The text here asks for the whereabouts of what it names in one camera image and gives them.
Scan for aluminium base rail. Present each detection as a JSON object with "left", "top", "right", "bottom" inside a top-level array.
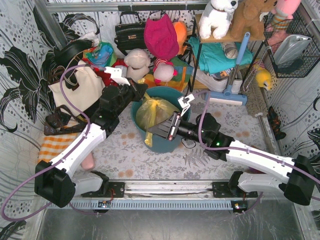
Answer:
[{"left": 66, "top": 180, "right": 259, "bottom": 212}]

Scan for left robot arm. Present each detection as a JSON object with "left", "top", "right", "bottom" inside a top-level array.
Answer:
[{"left": 34, "top": 82, "right": 148, "bottom": 208}]

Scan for cream canvas tote bag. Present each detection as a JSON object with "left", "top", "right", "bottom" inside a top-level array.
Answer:
[{"left": 48, "top": 60, "right": 106, "bottom": 117}]

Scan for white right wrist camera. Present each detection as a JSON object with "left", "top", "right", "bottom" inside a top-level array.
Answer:
[{"left": 177, "top": 93, "right": 195, "bottom": 117}]

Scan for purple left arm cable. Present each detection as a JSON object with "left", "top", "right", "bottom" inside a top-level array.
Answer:
[{"left": 0, "top": 65, "right": 107, "bottom": 222}]

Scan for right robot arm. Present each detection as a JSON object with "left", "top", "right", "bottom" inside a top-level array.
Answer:
[{"left": 148, "top": 112, "right": 320, "bottom": 206}]

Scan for teal plastic trash bin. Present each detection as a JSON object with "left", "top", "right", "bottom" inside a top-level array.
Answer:
[{"left": 130, "top": 86, "right": 184, "bottom": 154}]

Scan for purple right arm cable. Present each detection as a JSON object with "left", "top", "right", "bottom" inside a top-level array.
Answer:
[{"left": 194, "top": 89, "right": 320, "bottom": 181}]

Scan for teal folded cloth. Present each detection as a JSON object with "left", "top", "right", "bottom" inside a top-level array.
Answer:
[{"left": 188, "top": 37, "right": 253, "bottom": 74}]

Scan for black leather handbag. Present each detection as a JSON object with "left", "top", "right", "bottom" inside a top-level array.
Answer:
[{"left": 114, "top": 11, "right": 147, "bottom": 56}]

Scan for pink plush on shelf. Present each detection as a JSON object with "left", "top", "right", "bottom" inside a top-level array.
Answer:
[{"left": 267, "top": 0, "right": 301, "bottom": 30}]

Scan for white sneaker on shelf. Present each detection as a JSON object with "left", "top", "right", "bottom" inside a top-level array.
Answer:
[{"left": 195, "top": 69, "right": 243, "bottom": 94}]

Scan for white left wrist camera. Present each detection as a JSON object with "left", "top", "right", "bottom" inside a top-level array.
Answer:
[{"left": 104, "top": 66, "right": 131, "bottom": 86}]

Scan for yellow duck plush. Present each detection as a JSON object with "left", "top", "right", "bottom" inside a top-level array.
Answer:
[{"left": 253, "top": 61, "right": 272, "bottom": 91}]

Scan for brown patterned bag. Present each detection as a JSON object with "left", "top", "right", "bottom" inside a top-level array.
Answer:
[{"left": 44, "top": 105, "right": 87, "bottom": 136}]

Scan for orange plush toy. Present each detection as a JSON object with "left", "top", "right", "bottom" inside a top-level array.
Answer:
[{"left": 173, "top": 21, "right": 187, "bottom": 55}]

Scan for silver pouch in basket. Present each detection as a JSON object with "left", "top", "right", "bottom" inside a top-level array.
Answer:
[{"left": 273, "top": 34, "right": 313, "bottom": 65}]

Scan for white dog plush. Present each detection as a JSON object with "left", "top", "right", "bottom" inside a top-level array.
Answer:
[{"left": 199, "top": 0, "right": 239, "bottom": 40}]

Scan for black orange patterned item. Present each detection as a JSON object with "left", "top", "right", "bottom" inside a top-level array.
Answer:
[{"left": 267, "top": 106, "right": 287, "bottom": 141}]

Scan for white fluffy sheep plush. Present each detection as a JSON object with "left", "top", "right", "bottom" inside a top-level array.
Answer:
[{"left": 124, "top": 48, "right": 151, "bottom": 83}]

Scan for blue handled floor sweeper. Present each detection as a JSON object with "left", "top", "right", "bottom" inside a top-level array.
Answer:
[{"left": 204, "top": 31, "right": 251, "bottom": 106}]

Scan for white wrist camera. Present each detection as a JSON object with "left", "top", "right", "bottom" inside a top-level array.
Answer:
[
  {"left": 104, "top": 66, "right": 131, "bottom": 86},
  {"left": 177, "top": 93, "right": 195, "bottom": 117}
]

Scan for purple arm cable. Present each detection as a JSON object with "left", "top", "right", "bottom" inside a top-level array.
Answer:
[
  {"left": 194, "top": 89, "right": 320, "bottom": 181},
  {"left": 0, "top": 65, "right": 107, "bottom": 222}
]

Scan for grey chenille duster mop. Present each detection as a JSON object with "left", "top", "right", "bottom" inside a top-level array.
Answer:
[{"left": 242, "top": 79, "right": 275, "bottom": 154}]

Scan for orange checkered cloth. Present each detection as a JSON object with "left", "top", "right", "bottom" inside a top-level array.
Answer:
[{"left": 37, "top": 133, "right": 79, "bottom": 163}]

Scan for yellow plastic trash bag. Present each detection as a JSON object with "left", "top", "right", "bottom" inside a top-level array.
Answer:
[{"left": 135, "top": 92, "right": 180, "bottom": 147}]

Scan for black metal shelf rack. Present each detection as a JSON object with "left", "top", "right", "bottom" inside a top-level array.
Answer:
[{"left": 187, "top": 13, "right": 267, "bottom": 92}]

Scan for pink white plush doll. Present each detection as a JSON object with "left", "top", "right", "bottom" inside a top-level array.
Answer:
[{"left": 153, "top": 58, "right": 178, "bottom": 86}]

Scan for black wire basket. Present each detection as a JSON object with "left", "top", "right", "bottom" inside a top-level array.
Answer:
[{"left": 264, "top": 12, "right": 320, "bottom": 78}]

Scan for magenta hanging cloth bag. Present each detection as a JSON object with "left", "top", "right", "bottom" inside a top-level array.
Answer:
[{"left": 143, "top": 13, "right": 179, "bottom": 60}]

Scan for red cloth in basket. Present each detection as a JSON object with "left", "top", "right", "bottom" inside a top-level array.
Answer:
[{"left": 93, "top": 58, "right": 127, "bottom": 87}]

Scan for brown teddy bear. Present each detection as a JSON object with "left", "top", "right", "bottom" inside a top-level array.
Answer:
[{"left": 230, "top": 0, "right": 278, "bottom": 40}]

